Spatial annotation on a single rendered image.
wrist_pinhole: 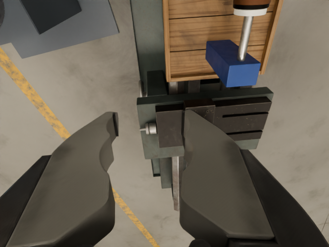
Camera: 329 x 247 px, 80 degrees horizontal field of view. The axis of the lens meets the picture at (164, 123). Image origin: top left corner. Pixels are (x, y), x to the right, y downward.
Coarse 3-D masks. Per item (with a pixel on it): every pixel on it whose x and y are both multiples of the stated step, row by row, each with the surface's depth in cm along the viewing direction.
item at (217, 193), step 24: (192, 120) 11; (192, 144) 9; (216, 144) 9; (192, 168) 8; (216, 168) 8; (240, 168) 8; (192, 192) 7; (216, 192) 7; (240, 192) 7; (192, 216) 6; (216, 216) 6; (240, 216) 6; (264, 216) 6; (216, 240) 6; (264, 240) 6
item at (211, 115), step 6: (186, 102) 68; (192, 102) 67; (198, 102) 67; (204, 102) 67; (210, 102) 67; (186, 108) 65; (192, 108) 65; (198, 108) 66; (204, 108) 66; (210, 108) 66; (198, 114) 67; (204, 114) 67; (210, 114) 67; (210, 120) 69
